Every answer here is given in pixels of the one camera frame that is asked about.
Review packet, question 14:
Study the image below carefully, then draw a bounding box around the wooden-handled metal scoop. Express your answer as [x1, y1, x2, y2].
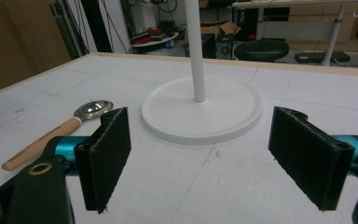
[1, 99, 115, 173]

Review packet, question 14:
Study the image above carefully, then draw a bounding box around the round white low table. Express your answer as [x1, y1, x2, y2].
[130, 32, 180, 49]

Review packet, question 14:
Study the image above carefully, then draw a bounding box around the flat black device on floor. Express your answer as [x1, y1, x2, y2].
[294, 49, 351, 64]

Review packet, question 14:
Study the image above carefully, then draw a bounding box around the black upright post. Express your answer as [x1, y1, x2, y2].
[79, 0, 114, 53]

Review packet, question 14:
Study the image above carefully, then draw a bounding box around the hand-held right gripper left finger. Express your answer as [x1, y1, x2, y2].
[74, 106, 132, 215]

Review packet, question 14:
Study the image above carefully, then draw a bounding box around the white-legged wooden desk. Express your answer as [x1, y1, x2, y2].
[231, 0, 358, 67]

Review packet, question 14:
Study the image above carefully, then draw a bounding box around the black computer case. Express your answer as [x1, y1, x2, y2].
[200, 33, 217, 60]

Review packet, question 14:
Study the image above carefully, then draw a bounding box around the black round stool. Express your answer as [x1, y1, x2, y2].
[233, 38, 290, 63]

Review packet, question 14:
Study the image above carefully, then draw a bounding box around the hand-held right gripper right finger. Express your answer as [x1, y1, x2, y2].
[268, 105, 356, 212]

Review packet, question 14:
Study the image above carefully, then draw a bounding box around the large cardboard panel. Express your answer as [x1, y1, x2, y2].
[0, 0, 73, 97]

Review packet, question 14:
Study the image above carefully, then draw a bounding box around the white stand with round base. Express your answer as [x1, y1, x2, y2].
[141, 0, 264, 146]

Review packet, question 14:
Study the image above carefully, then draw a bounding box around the open cardboard box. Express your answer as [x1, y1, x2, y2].
[184, 20, 242, 44]

